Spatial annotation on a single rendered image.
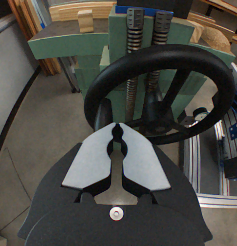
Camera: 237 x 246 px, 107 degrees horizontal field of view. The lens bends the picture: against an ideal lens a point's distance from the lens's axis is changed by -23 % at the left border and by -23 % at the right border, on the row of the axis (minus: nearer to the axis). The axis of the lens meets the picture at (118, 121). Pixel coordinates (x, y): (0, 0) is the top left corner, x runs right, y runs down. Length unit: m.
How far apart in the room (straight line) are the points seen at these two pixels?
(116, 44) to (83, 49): 0.14
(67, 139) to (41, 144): 0.27
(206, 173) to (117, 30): 1.01
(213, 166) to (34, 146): 1.59
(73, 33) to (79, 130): 0.95
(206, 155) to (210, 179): 0.18
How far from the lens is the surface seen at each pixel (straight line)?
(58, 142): 1.19
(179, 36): 0.23
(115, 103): 0.47
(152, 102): 0.23
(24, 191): 1.28
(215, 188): 1.09
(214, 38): 0.43
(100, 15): 0.47
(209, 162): 1.09
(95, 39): 0.32
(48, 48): 0.38
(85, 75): 0.39
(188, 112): 0.57
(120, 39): 0.22
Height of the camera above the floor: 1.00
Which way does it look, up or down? 60 degrees down
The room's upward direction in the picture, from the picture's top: 3 degrees clockwise
